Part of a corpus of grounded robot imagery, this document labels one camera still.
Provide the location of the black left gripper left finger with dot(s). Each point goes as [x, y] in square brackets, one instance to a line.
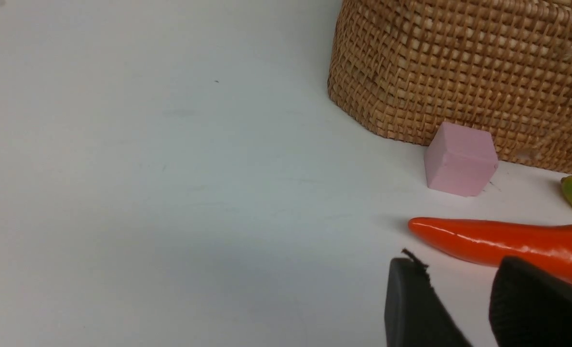
[414, 315]

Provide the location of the red chili pepper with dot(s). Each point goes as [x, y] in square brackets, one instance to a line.
[487, 242]

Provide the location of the pink foam cube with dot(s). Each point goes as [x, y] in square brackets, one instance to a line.
[460, 160]

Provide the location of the woven wicker basket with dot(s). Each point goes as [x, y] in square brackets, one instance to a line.
[402, 67]

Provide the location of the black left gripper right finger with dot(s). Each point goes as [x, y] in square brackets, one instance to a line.
[529, 307]

